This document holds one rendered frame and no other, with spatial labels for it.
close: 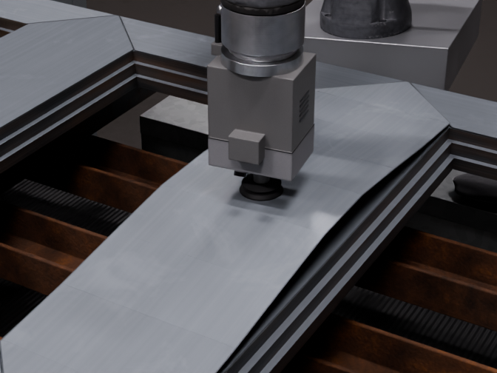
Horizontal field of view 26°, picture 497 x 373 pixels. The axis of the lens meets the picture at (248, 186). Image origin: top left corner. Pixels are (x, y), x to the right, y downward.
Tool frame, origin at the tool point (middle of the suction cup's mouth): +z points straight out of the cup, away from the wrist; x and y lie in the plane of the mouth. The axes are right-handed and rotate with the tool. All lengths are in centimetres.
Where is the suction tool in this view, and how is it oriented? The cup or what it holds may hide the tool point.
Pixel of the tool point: (261, 200)
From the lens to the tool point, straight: 105.9
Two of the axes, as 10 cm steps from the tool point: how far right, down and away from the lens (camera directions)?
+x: 3.7, -4.7, 8.0
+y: 9.3, 1.9, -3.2
